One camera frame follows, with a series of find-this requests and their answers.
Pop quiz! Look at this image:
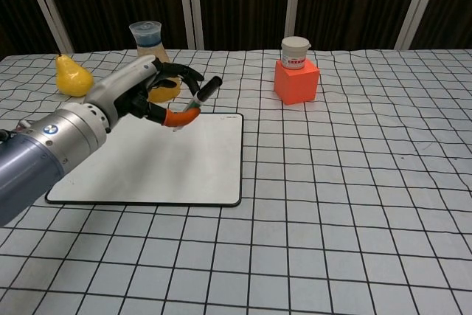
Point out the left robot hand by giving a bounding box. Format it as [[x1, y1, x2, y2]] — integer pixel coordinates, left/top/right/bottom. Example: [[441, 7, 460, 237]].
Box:
[[85, 55, 206, 128]]

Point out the green marker pen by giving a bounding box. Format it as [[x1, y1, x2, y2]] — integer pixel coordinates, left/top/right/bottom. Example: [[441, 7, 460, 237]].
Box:
[[173, 76, 223, 134]]

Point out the white round jar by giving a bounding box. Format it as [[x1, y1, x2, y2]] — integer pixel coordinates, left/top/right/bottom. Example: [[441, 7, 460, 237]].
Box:
[[280, 36, 310, 72]]

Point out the orange cube block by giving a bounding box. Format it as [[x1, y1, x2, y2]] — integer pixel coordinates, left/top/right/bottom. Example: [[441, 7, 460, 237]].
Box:
[[274, 59, 320, 105]]

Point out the white board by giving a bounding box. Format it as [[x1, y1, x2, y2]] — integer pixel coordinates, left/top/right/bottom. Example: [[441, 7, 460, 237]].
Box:
[[44, 111, 245, 207]]

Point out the white black-grid tablecloth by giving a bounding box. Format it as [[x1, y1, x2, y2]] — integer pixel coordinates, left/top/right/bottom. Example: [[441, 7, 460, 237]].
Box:
[[0, 48, 472, 315]]

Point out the yellow pear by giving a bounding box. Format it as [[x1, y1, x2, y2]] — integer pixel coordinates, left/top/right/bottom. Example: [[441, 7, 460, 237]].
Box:
[[55, 53, 94, 97]]

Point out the clear flask amber liquid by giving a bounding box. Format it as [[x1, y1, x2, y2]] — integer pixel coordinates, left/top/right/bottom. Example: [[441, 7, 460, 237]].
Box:
[[128, 21, 182, 104]]

